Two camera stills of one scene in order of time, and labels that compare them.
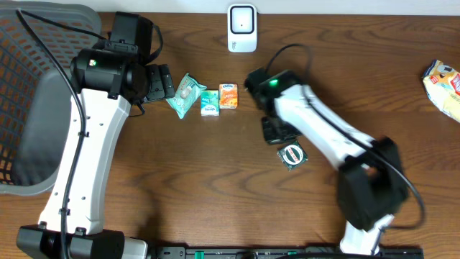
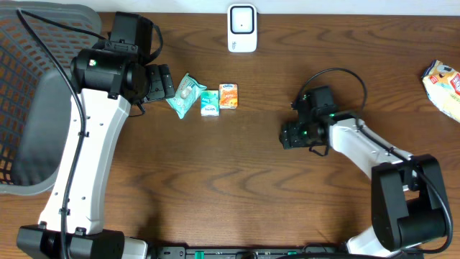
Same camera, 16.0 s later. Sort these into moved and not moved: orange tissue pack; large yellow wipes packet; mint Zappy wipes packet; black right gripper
Moved: black right gripper
Not moved: mint Zappy wipes packet; orange tissue pack; large yellow wipes packet
